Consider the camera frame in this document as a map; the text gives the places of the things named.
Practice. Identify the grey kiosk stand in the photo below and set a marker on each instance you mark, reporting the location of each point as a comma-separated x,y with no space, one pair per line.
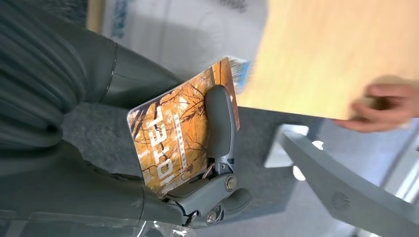
343,189

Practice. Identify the white card reader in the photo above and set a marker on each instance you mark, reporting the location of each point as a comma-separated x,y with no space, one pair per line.
183,36

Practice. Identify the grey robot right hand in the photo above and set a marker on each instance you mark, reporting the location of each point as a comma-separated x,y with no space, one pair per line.
98,199

